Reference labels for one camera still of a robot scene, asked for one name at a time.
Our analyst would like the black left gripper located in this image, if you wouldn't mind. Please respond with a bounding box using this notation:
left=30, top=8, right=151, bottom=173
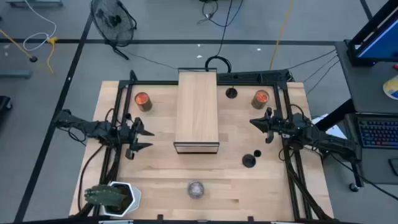
left=120, top=117, right=155, bottom=161

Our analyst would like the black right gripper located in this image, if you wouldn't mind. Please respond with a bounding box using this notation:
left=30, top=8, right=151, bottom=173
left=249, top=107, right=293, bottom=144

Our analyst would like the orange candle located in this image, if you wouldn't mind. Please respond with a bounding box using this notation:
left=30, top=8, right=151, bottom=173
left=251, top=90, right=271, bottom=110
left=134, top=91, right=154, bottom=113

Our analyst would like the clear glass white candle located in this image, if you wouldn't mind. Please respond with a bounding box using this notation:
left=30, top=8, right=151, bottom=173
left=187, top=180, right=205, bottom=200

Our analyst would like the white hexagonal plant pot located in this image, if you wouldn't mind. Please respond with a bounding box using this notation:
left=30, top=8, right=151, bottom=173
left=101, top=181, right=142, bottom=218

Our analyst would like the green cactus plant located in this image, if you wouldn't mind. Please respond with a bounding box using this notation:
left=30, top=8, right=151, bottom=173
left=83, top=184, right=127, bottom=208

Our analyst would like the white paper sheet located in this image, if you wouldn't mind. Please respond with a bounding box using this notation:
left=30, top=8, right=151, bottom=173
left=310, top=113, right=348, bottom=140

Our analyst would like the grey computer desk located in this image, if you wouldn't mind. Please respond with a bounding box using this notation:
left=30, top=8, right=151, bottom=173
left=335, top=40, right=398, bottom=185

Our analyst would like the black backlit keyboard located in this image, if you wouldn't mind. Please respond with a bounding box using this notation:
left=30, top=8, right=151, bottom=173
left=357, top=118, right=398, bottom=149

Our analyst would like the black floor fan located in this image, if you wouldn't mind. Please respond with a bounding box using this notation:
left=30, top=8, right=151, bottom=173
left=90, top=0, right=138, bottom=60

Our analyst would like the yellow blue round disc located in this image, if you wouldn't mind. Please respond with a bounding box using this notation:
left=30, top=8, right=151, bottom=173
left=382, top=74, right=398, bottom=100

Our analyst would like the black object on floor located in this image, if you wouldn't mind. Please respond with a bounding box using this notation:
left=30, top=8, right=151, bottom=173
left=0, top=95, right=13, bottom=112

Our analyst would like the grey metal stand foot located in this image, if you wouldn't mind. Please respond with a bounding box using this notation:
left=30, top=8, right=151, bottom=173
left=0, top=69, right=32, bottom=79
left=5, top=0, right=63, bottom=7

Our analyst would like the computer monitor blue screen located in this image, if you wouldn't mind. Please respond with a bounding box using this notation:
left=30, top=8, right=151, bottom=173
left=346, top=0, right=398, bottom=67

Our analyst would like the black perforated cable box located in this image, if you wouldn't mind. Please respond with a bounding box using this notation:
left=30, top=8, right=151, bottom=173
left=217, top=70, right=290, bottom=83

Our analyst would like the wooden shelf riser black frame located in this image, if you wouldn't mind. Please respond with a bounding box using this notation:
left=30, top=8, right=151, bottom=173
left=173, top=68, right=221, bottom=155

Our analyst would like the black aluminium table frame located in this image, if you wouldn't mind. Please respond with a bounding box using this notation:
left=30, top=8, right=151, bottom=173
left=74, top=70, right=335, bottom=223

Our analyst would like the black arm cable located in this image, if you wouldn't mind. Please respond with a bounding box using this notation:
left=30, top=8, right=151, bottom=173
left=76, top=143, right=105, bottom=213

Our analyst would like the black cable with loop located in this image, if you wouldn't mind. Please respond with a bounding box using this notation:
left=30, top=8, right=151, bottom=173
left=204, top=0, right=234, bottom=73

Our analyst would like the yellow floor cable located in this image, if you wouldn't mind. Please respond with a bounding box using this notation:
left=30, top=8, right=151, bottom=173
left=269, top=0, right=295, bottom=70

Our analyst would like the tangled black floor cable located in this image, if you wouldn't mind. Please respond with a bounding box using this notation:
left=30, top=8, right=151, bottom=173
left=197, top=0, right=244, bottom=28

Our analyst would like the yellow cable with plug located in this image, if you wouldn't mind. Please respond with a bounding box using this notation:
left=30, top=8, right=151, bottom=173
left=46, top=36, right=59, bottom=75

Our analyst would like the yellow cord with black end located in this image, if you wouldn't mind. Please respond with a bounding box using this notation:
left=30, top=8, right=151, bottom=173
left=0, top=29, right=39, bottom=63

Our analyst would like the white floor cable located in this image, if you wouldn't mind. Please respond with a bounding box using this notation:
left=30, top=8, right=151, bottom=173
left=23, top=0, right=57, bottom=52

